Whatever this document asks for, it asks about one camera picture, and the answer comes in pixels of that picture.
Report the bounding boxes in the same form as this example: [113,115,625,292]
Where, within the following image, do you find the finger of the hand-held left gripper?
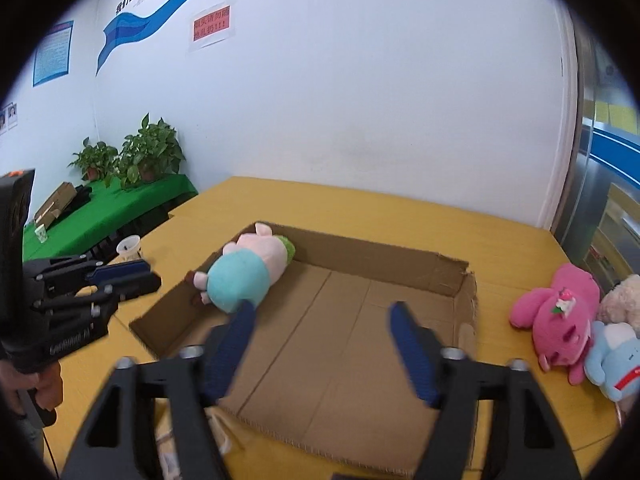
[32,272,163,323]
[30,255,153,291]

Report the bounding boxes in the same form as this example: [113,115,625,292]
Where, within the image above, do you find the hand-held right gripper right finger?
[389,301,583,480]

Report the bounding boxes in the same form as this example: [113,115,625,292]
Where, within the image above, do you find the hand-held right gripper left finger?
[60,302,258,480]

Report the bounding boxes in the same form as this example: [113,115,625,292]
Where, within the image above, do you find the pink pig plush toy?
[192,222,297,313]

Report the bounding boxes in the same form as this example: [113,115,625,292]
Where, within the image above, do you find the yellow wooden desktop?
[45,176,626,480]

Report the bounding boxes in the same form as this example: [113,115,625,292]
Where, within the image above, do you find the person's left hand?
[0,357,63,418]

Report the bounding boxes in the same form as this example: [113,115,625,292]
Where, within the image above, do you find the white paper cup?
[116,235,142,262]

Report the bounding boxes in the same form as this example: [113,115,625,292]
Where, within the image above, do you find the green tablecloth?
[22,175,199,263]

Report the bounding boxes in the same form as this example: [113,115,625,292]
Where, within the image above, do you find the black device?
[60,185,93,218]

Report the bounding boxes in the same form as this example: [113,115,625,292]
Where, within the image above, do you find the small brown cardboard box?
[34,181,78,226]

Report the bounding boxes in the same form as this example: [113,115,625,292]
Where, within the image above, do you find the small potted plant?
[67,137,119,182]

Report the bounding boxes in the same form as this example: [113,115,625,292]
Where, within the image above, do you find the large potted plant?
[114,112,187,191]

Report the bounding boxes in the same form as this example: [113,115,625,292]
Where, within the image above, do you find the pink bear plush toy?
[509,262,601,386]

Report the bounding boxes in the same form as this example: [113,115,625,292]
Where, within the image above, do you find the light blue plush toy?
[584,321,640,402]

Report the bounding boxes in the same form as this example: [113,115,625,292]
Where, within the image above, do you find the beige plush toy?
[597,274,640,331]

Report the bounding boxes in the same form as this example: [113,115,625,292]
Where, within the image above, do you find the metal door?
[552,25,640,291]

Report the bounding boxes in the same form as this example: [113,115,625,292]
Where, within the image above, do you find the thin black cable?
[42,427,61,478]

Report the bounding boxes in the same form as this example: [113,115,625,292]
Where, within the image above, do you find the small wall photos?
[0,102,20,133]

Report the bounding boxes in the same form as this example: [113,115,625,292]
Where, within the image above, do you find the blue wall poster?
[32,20,75,88]

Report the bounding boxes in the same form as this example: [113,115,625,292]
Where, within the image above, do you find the blue wave wall decal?
[95,0,488,77]

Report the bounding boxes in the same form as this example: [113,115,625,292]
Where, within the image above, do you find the red wall notice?
[187,7,237,53]

